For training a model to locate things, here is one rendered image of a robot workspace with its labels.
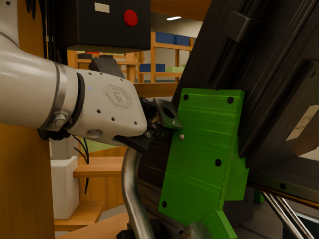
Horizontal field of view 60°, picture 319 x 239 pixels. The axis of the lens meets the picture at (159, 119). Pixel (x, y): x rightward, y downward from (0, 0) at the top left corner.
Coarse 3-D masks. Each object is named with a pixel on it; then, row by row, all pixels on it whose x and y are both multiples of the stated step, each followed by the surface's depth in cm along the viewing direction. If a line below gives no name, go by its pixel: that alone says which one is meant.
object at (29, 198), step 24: (24, 0) 53; (24, 24) 53; (24, 48) 54; (0, 144) 53; (24, 144) 56; (48, 144) 59; (0, 168) 54; (24, 168) 56; (48, 168) 60; (0, 192) 54; (24, 192) 57; (48, 192) 60; (0, 216) 54; (24, 216) 57; (48, 216) 61
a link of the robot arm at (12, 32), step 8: (0, 0) 32; (8, 0) 32; (16, 0) 33; (0, 8) 32; (8, 8) 33; (16, 8) 34; (0, 16) 33; (8, 16) 33; (16, 16) 34; (0, 24) 33; (8, 24) 34; (16, 24) 35; (8, 32) 33; (16, 32) 35; (16, 40) 34
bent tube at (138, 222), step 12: (156, 108) 44; (168, 108) 46; (156, 120) 45; (168, 120) 43; (132, 156) 48; (132, 168) 49; (132, 180) 48; (132, 192) 47; (132, 204) 46; (132, 216) 45; (144, 216) 45; (132, 228) 45; (144, 228) 43
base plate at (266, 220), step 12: (264, 204) 86; (288, 204) 86; (300, 204) 86; (264, 216) 79; (276, 216) 79; (312, 216) 79; (240, 228) 72; (252, 228) 72; (264, 228) 72; (276, 228) 72
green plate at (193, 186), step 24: (192, 96) 44; (216, 96) 41; (240, 96) 38; (192, 120) 43; (216, 120) 40; (192, 144) 43; (216, 144) 39; (168, 168) 46; (192, 168) 42; (216, 168) 38; (240, 168) 42; (168, 192) 45; (192, 192) 41; (216, 192) 38; (240, 192) 43; (168, 216) 44; (192, 216) 40
